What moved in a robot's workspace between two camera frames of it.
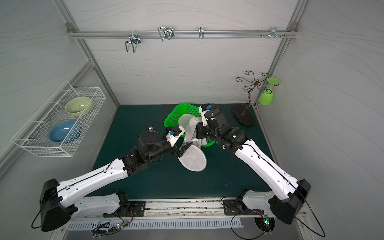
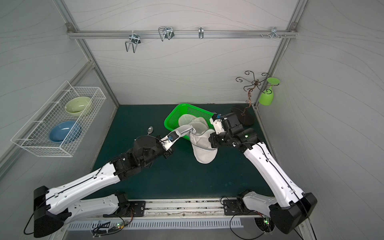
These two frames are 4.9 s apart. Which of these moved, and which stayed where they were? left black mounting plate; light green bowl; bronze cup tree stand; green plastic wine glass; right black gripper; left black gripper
Moved: left black gripper; right black gripper
Stayed: bronze cup tree stand; left black mounting plate; light green bowl; green plastic wine glass
